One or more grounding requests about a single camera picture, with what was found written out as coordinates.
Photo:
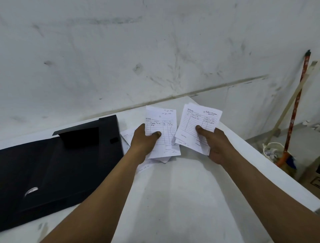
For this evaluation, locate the black folder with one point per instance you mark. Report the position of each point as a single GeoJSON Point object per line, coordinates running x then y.
{"type": "Point", "coordinates": [37, 162]}

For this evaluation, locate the person's right hand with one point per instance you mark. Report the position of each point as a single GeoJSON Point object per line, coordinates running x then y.
{"type": "Point", "coordinates": [218, 146]}

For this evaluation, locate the cardboard box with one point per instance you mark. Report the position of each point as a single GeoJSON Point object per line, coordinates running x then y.
{"type": "Point", "coordinates": [312, 175]}

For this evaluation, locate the white bucket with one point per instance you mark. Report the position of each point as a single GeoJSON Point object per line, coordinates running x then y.
{"type": "Point", "coordinates": [272, 150]}

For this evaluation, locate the white ruled paper sheet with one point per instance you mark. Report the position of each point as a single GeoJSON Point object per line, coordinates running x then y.
{"type": "Point", "coordinates": [200, 117]}

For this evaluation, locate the stack of receipts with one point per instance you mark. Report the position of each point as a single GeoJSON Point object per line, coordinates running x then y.
{"type": "Point", "coordinates": [165, 125]}
{"type": "Point", "coordinates": [126, 137]}

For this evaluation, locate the person's left forearm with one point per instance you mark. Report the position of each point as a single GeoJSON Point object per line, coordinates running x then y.
{"type": "Point", "coordinates": [100, 200]}

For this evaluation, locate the pale wooden stick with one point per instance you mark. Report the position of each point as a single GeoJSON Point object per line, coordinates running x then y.
{"type": "Point", "coordinates": [283, 115]}

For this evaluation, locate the person's left hand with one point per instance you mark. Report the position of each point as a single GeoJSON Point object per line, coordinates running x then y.
{"type": "Point", "coordinates": [142, 146]}

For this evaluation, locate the person's right forearm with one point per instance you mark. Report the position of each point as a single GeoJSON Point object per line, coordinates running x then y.
{"type": "Point", "coordinates": [270, 195]}

